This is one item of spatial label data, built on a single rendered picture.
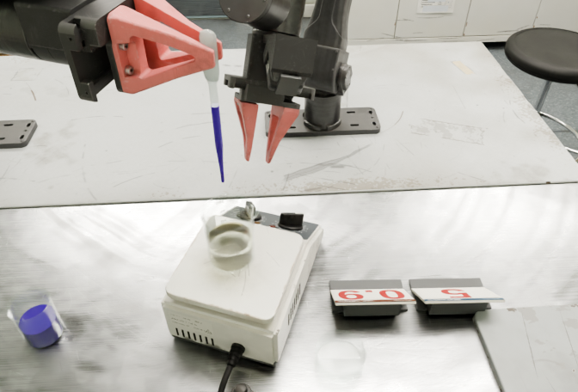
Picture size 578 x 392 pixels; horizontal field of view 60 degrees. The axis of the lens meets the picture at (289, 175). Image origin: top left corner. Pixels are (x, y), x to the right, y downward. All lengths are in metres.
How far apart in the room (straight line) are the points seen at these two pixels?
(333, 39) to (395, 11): 2.25
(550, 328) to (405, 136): 0.39
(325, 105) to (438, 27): 2.35
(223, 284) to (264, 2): 0.29
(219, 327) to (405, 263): 0.26
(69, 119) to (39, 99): 0.10
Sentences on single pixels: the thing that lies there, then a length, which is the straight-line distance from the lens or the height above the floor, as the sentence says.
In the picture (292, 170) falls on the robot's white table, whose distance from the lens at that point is 0.79.
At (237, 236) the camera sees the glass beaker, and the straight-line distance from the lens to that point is 0.50.
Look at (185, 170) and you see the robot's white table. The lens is 0.81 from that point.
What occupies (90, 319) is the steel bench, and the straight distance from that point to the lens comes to 0.65.
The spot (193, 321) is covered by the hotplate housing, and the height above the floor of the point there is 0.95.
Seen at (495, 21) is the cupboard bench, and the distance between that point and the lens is 3.27.
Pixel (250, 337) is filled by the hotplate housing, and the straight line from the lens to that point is 0.54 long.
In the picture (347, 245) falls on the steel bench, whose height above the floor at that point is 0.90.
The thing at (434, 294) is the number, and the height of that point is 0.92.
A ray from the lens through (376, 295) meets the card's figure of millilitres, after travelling 0.61.
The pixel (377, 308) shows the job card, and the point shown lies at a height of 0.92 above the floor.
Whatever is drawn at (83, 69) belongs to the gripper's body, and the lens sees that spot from 0.42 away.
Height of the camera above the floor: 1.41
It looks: 41 degrees down
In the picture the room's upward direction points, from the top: straight up
